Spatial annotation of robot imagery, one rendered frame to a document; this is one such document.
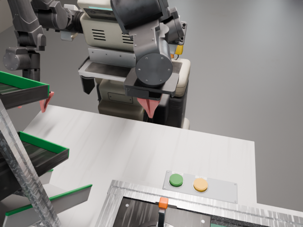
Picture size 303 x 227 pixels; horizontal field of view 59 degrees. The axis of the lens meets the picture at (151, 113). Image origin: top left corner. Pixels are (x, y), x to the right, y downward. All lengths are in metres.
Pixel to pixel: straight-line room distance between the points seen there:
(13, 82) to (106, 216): 0.42
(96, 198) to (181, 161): 0.32
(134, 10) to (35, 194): 0.33
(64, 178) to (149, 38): 0.67
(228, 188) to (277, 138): 1.67
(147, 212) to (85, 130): 0.50
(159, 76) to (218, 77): 2.58
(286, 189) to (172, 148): 1.26
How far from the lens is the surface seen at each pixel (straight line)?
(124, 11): 0.44
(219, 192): 0.80
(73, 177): 0.96
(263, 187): 2.08
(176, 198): 0.78
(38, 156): 0.59
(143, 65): 0.40
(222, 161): 1.00
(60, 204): 0.64
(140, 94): 0.52
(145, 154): 0.99
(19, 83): 0.51
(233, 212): 0.78
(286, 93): 2.99
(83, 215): 0.88
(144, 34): 0.42
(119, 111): 1.27
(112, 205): 0.77
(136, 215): 0.73
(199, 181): 0.80
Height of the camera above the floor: 1.62
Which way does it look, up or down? 42 degrees down
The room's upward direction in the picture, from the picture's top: straight up
